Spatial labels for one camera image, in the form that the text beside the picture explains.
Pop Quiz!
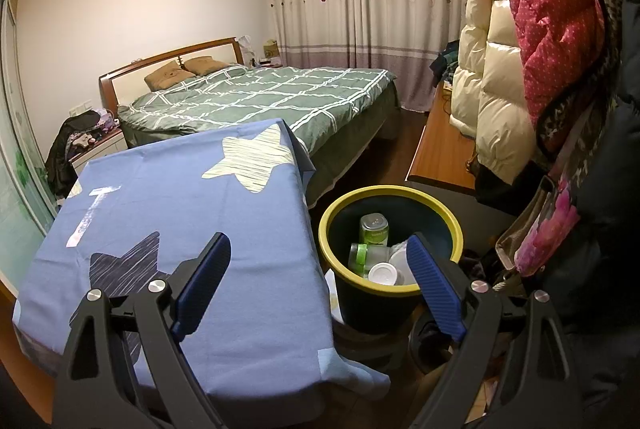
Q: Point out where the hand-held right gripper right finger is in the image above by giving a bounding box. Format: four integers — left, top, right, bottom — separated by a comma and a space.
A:
406, 232, 583, 429

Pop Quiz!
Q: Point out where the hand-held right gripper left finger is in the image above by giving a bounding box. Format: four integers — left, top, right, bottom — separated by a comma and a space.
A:
52, 232, 232, 429

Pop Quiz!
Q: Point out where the white paper bowl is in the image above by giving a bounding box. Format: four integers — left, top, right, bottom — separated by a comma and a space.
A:
389, 244, 418, 285

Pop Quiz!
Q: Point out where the white paper cup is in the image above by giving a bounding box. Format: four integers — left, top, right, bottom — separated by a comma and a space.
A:
369, 261, 398, 285

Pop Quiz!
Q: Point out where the green and white bottle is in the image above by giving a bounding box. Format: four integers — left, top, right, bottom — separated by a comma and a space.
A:
348, 243, 371, 272

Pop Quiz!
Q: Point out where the yellow-rimmed dark trash bin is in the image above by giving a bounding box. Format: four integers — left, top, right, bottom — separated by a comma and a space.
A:
319, 185, 465, 335

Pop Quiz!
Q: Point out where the dark round stool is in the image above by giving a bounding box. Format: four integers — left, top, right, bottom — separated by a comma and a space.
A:
335, 309, 416, 370

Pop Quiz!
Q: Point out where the blue star-print tablecloth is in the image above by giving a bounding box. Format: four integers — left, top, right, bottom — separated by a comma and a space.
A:
12, 118, 391, 410

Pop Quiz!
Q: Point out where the pink floral cloth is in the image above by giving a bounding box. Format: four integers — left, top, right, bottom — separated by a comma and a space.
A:
515, 176, 581, 277

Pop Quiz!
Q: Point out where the wooden side cabinet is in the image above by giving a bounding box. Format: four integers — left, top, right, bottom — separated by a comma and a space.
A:
405, 82, 481, 195

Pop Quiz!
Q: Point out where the white nightstand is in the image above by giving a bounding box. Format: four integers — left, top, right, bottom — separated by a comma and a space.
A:
70, 129, 128, 177

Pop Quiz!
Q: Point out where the black coat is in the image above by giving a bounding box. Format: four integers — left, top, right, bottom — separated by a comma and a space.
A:
540, 0, 640, 410

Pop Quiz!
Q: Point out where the pile of dark clothes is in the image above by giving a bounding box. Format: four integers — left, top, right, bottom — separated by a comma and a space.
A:
45, 109, 118, 197

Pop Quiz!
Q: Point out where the cream puffer jacket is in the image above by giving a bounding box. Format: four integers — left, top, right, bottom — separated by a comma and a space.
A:
449, 0, 551, 185

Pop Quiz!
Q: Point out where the brown pillow with face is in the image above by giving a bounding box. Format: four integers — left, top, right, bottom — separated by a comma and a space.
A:
144, 64, 196, 91

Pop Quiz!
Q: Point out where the plain brown pillow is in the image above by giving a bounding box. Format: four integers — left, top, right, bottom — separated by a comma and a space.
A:
185, 56, 231, 76

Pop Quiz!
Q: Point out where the frosted sliding wardrobe door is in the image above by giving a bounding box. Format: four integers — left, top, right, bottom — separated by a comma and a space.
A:
0, 0, 56, 250

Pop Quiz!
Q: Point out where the clothes heap on desk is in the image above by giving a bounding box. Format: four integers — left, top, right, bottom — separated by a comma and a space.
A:
430, 40, 463, 85

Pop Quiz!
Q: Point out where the pink and cream curtain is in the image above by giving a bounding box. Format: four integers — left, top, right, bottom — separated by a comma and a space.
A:
262, 0, 476, 112

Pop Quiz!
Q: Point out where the red puffer jacket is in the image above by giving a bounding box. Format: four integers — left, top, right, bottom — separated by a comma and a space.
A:
495, 0, 608, 130

